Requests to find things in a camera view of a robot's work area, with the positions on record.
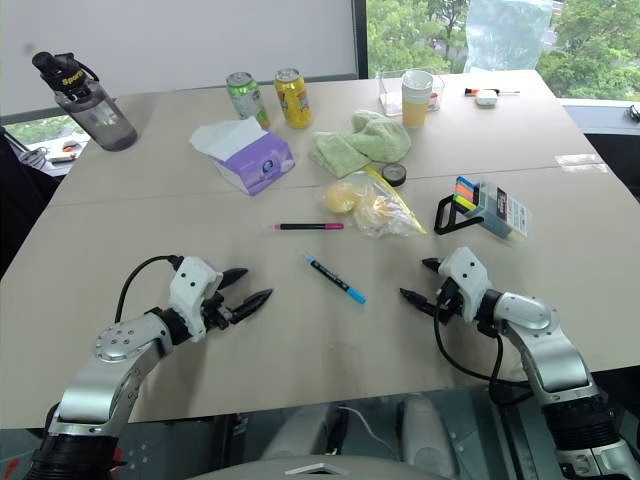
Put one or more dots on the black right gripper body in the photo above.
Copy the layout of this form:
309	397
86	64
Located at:
451	299

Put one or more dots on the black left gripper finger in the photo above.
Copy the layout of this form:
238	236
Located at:
252	303
235	274

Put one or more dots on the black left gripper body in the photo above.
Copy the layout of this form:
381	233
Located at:
218	312

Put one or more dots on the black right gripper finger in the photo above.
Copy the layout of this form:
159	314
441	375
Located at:
431	263
417	300

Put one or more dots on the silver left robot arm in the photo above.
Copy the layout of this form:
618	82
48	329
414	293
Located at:
120	372

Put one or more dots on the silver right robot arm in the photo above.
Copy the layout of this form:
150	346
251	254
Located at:
552	350

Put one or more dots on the pink marker pen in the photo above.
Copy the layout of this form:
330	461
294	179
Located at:
305	226

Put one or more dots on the blue marker pen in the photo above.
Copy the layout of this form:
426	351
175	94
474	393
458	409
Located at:
335	278

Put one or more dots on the box of coloured markers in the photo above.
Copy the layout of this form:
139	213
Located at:
502	212

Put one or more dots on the clear zip plastic bag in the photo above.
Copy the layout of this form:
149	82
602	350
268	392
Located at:
395	220

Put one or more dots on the round yellow sponge ball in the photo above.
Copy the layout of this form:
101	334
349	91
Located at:
340	196
376	210

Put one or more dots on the black tape roll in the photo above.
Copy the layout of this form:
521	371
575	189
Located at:
395	174

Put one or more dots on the purple tissue pack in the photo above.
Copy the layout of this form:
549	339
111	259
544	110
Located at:
252	160

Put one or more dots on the green towel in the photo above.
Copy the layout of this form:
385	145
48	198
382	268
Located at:
360	142

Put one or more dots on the white and yellow cup stack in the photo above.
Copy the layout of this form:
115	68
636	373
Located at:
416	100

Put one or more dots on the green drink can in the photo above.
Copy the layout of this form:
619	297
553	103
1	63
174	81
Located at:
247	102

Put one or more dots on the clear plastic container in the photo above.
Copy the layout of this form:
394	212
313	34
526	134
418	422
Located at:
387	95

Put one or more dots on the small white case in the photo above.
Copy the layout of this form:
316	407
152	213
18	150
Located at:
485	98

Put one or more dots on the grey robot torso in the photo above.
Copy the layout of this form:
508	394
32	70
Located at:
320	470

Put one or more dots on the yellow drink can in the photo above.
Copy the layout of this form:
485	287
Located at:
293	102

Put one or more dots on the white and orange small device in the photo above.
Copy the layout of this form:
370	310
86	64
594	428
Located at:
65	151

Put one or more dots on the grey sports water bottle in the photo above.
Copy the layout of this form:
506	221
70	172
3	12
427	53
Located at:
95	112

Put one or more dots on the clear plastic sheet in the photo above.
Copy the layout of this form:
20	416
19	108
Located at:
505	35

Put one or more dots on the black object at window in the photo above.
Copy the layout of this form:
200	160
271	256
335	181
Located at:
634	111

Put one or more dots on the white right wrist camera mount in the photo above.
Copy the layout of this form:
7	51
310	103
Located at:
465	277

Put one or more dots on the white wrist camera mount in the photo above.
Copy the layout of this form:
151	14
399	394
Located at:
465	277
189	295

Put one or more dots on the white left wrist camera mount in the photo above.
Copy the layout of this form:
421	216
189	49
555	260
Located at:
189	295

